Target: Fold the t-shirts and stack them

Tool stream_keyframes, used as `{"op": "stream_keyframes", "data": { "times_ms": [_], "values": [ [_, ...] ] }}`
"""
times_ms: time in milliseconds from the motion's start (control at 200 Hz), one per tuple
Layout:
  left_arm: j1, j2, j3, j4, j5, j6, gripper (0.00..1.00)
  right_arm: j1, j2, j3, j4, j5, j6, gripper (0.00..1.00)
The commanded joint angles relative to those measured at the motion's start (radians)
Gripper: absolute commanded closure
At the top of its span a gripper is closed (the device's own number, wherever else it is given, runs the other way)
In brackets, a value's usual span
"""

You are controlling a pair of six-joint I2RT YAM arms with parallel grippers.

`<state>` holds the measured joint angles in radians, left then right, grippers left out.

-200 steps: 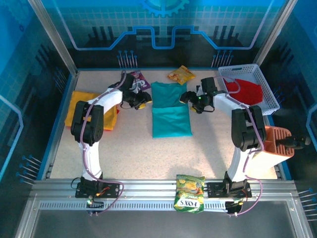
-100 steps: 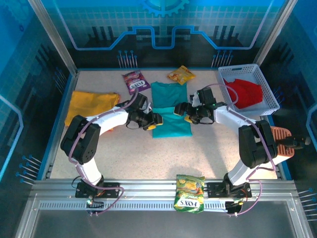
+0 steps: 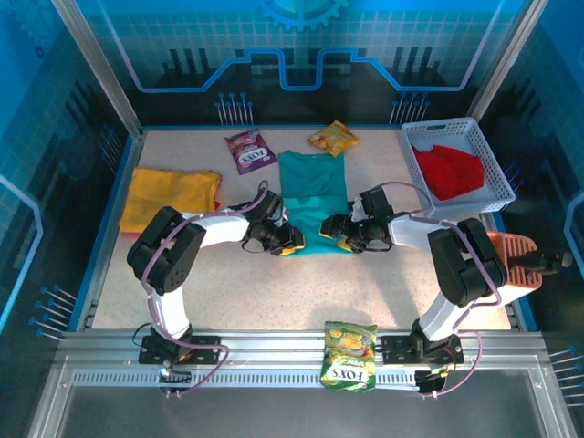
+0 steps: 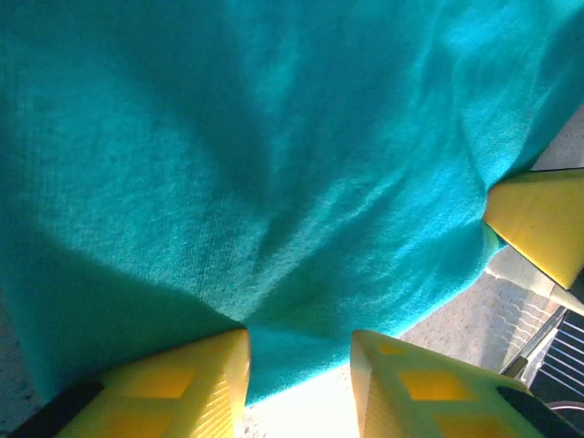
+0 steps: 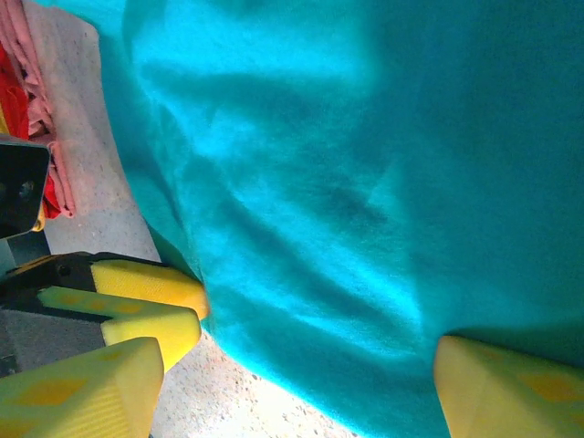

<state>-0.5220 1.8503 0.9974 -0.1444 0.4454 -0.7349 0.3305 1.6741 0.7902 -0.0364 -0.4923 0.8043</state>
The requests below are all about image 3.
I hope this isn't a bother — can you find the teal t-shirt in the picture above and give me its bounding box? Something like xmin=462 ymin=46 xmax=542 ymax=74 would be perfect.
xmin=277 ymin=150 xmax=361 ymax=256

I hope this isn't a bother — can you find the purple Fox's candy bag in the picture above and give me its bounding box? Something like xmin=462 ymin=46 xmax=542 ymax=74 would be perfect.
xmin=224 ymin=128 xmax=278 ymax=176

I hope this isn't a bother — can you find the yellow snack bag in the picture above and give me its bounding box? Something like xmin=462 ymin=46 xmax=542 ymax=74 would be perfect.
xmin=306 ymin=120 xmax=361 ymax=159

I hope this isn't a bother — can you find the red t-shirt in basket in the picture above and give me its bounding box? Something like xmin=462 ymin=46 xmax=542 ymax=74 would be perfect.
xmin=410 ymin=143 xmax=485 ymax=202

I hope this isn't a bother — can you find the yellow folded t-shirt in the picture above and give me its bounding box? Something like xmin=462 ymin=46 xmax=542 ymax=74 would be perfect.
xmin=119 ymin=166 xmax=224 ymax=236

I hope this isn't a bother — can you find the green Fox's candy bag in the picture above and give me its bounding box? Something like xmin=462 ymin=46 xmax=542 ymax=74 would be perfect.
xmin=318 ymin=320 xmax=380 ymax=394

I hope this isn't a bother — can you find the white plastic basket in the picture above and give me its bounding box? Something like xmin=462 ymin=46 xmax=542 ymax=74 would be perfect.
xmin=400 ymin=117 xmax=516 ymax=219

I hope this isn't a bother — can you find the small black controller board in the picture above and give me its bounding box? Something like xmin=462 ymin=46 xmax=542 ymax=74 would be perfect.
xmin=157 ymin=367 xmax=193 ymax=396
xmin=414 ymin=369 xmax=451 ymax=396

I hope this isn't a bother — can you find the black tool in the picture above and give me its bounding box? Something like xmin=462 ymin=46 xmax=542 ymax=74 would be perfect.
xmin=508 ymin=250 xmax=574 ymax=277

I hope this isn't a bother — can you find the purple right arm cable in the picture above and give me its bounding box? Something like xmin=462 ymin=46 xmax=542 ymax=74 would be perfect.
xmin=371 ymin=181 xmax=503 ymax=401

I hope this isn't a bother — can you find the aluminium rail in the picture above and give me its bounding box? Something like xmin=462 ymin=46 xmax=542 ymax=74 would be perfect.
xmin=54 ymin=328 xmax=548 ymax=371

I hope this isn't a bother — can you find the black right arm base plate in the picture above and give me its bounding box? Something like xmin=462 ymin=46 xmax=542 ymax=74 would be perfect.
xmin=381 ymin=335 xmax=465 ymax=366

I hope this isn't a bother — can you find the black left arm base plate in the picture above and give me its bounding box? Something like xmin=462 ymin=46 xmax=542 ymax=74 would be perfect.
xmin=138 ymin=335 xmax=224 ymax=366

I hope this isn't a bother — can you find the slotted grey cable duct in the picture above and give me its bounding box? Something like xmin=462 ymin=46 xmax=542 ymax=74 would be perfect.
xmin=71 ymin=370 xmax=423 ymax=389

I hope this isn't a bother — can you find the aluminium frame post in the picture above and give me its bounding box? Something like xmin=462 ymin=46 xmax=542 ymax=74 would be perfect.
xmin=50 ymin=0 xmax=146 ymax=141
xmin=467 ymin=0 xmax=548 ymax=120

